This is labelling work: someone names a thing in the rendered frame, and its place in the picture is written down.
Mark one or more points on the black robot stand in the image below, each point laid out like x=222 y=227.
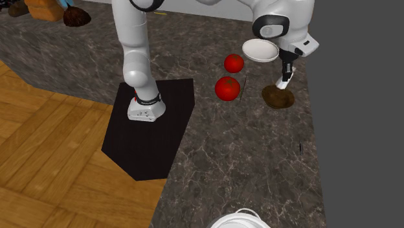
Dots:
x=148 y=145

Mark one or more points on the thin dark stick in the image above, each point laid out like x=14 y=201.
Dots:
x=243 y=89

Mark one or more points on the olive brown round object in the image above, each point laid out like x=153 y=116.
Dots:
x=17 y=8

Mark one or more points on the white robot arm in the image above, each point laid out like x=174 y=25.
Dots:
x=132 y=38

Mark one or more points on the small red tomato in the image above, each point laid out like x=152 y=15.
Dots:
x=234 y=63

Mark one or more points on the white plate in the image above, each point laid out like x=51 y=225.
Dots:
x=260 y=50

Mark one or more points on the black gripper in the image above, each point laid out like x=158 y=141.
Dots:
x=286 y=57

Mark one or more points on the small dark pen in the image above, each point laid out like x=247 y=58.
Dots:
x=301 y=148

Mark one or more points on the brown round potato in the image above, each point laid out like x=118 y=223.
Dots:
x=277 y=97

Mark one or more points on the dark brown round object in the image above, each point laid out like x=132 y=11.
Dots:
x=76 y=17

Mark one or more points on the orange bread loaf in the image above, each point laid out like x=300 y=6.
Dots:
x=44 y=10

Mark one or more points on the yellow pencil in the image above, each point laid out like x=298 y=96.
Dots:
x=160 y=13

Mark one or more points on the blue object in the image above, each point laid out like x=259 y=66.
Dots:
x=68 y=2

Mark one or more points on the large red tomato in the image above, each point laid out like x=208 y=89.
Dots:
x=227 y=88

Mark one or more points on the white round container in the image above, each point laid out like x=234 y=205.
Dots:
x=237 y=221

